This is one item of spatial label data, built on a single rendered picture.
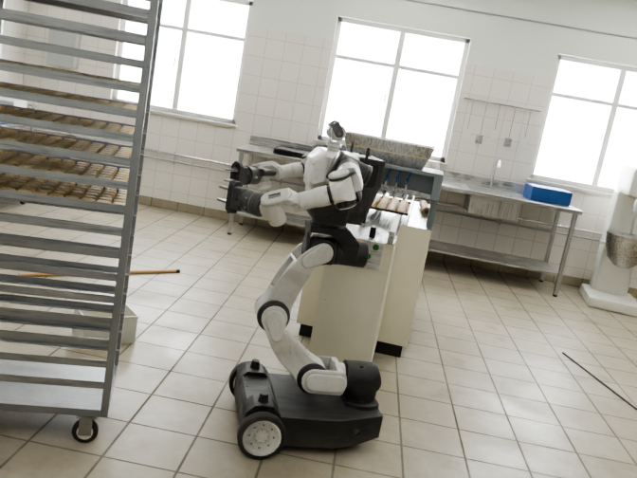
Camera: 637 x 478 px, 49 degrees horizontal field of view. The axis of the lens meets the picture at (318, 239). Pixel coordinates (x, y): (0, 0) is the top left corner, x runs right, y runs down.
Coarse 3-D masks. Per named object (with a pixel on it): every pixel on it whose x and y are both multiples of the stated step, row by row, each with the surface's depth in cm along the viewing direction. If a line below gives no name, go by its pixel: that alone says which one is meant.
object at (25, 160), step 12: (0, 156) 271; (12, 156) 279; (24, 156) 280; (36, 156) 285; (36, 168) 259; (48, 168) 265; (60, 168) 268; (72, 168) 273; (84, 168) 279; (96, 168) 285; (108, 168) 289; (120, 168) 295; (120, 180) 265
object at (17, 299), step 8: (0, 296) 302; (8, 296) 303; (16, 296) 304; (24, 296) 304; (32, 304) 303; (40, 304) 305; (48, 304) 306; (56, 304) 308; (64, 304) 309; (72, 304) 309; (80, 304) 310; (88, 304) 311; (96, 304) 311; (104, 304) 312; (112, 304) 313; (112, 312) 311; (120, 312) 313
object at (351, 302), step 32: (352, 224) 391; (384, 224) 411; (384, 256) 356; (320, 288) 365; (352, 288) 362; (384, 288) 359; (320, 320) 367; (352, 320) 365; (320, 352) 370; (352, 352) 368
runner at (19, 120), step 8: (0, 120) 248; (8, 120) 248; (16, 120) 249; (24, 120) 249; (32, 120) 250; (40, 120) 250; (48, 128) 251; (56, 128) 252; (64, 128) 252; (72, 128) 253; (80, 128) 253; (88, 128) 254; (96, 136) 255; (104, 136) 256; (112, 136) 256; (120, 136) 257; (128, 136) 257
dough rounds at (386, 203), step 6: (378, 198) 457; (384, 198) 462; (390, 198) 473; (396, 198) 474; (378, 204) 430; (384, 204) 434; (390, 204) 439; (396, 204) 445; (402, 204) 450; (408, 204) 470; (390, 210) 421; (396, 210) 434; (402, 210) 424; (408, 210) 443
